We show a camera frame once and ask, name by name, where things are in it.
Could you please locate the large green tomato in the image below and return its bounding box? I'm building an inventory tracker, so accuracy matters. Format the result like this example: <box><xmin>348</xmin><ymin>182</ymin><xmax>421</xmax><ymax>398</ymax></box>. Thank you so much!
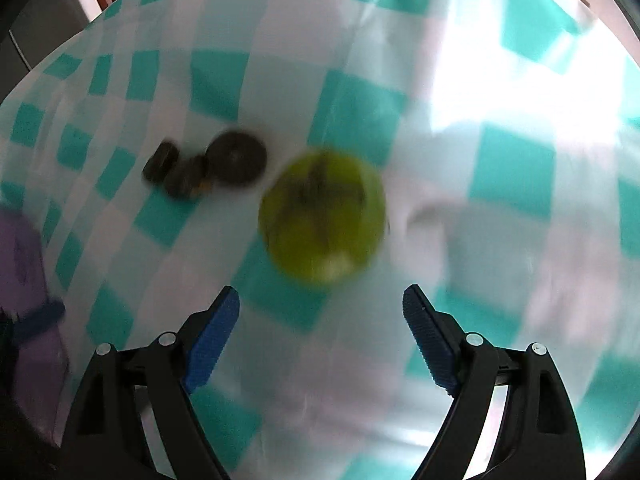
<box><xmin>258</xmin><ymin>149</ymin><xmax>388</xmax><ymax>286</ymax></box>

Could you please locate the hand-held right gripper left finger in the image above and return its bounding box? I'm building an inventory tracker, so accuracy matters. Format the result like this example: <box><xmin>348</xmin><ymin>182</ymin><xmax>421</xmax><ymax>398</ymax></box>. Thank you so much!
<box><xmin>62</xmin><ymin>285</ymin><xmax>242</xmax><ymax>480</ymax></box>

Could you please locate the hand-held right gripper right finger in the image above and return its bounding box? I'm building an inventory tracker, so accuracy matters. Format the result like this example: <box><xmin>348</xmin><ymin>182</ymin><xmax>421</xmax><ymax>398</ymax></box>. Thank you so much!
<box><xmin>402</xmin><ymin>284</ymin><xmax>587</xmax><ymax>480</ymax></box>

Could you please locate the large dark brown fruit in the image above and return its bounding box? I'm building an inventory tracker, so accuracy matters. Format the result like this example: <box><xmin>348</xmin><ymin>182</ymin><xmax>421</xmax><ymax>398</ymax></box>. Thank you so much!
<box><xmin>206</xmin><ymin>130</ymin><xmax>268</xmax><ymax>188</ymax></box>

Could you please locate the purple storage box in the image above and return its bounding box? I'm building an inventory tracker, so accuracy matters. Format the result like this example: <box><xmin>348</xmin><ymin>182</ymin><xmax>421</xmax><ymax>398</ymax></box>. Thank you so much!
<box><xmin>0</xmin><ymin>209</ymin><xmax>70</xmax><ymax>443</ymax></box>

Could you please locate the teal checkered tablecloth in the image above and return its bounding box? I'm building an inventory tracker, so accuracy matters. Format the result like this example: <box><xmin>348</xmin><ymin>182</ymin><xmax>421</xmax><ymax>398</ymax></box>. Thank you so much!
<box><xmin>0</xmin><ymin>0</ymin><xmax>640</xmax><ymax>480</ymax></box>

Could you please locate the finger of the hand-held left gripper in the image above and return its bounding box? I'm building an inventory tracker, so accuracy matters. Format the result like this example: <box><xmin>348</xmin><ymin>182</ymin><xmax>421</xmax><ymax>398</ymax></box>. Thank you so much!
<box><xmin>14</xmin><ymin>300</ymin><xmax>67</xmax><ymax>342</ymax></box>

